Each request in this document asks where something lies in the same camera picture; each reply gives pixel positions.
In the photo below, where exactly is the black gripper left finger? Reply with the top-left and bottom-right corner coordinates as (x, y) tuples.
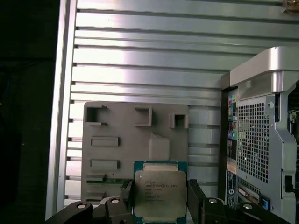
(45, 179), (135, 224)

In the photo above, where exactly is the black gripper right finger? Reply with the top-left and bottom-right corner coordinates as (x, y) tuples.
(188, 178), (294, 224)

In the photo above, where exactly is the silver square CPU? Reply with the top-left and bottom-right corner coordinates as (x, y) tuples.
(133, 160), (188, 224)

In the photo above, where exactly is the blue case latch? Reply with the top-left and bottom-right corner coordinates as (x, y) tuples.
(261, 196), (271, 211)

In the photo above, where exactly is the grey plastic parts rack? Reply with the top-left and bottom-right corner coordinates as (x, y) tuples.
(80, 101), (190, 206)

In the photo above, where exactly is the black open PC case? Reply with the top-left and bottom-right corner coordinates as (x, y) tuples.
(221, 45), (299, 224)

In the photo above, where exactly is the brown square base plate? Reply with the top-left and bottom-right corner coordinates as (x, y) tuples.
(281, 0), (299, 12)

